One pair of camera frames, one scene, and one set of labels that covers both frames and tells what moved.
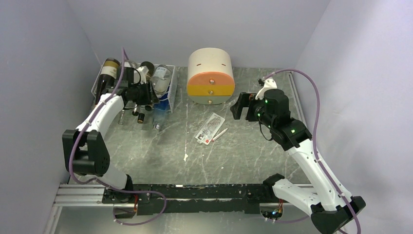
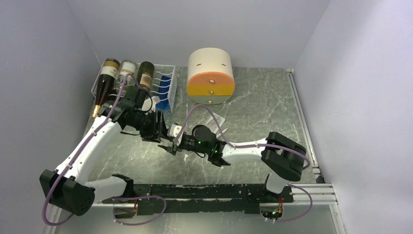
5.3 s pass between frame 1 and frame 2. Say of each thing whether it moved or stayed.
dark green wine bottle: stayed
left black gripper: moved
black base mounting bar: stayed
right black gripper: moved
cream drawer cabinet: stayed
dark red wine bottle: stayed
